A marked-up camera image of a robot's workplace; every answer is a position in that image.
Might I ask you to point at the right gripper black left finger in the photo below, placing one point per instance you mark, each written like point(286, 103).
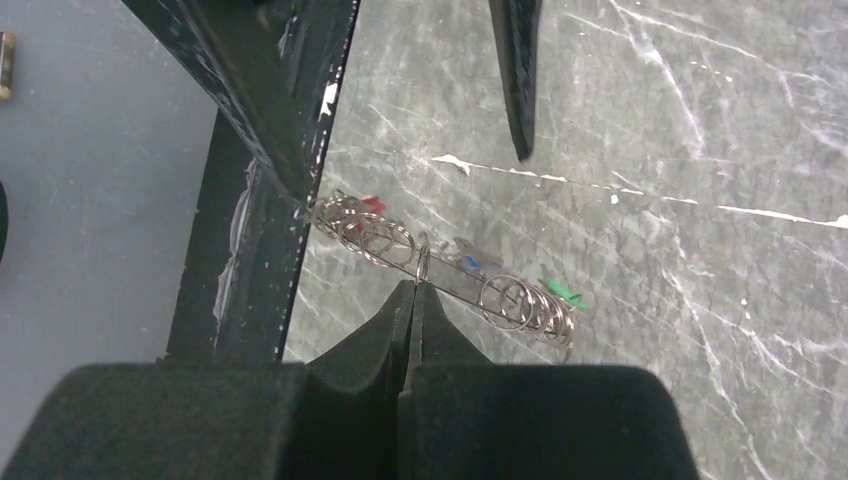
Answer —
point(374, 358)

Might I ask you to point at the smartphone with gold edge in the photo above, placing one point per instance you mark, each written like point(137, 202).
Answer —
point(8, 45)

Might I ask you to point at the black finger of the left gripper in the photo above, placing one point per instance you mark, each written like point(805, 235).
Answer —
point(274, 68)
point(516, 30)

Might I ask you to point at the blue plastic key tag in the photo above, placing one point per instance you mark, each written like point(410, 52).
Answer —
point(470, 264)

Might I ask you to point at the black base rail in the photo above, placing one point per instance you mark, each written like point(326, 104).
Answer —
point(243, 263)

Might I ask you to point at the green plastic key tag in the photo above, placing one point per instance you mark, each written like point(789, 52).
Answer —
point(572, 299)

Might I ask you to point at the red plastic key tag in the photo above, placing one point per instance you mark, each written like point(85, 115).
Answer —
point(374, 205)

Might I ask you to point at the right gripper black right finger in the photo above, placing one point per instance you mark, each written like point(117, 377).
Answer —
point(432, 338)

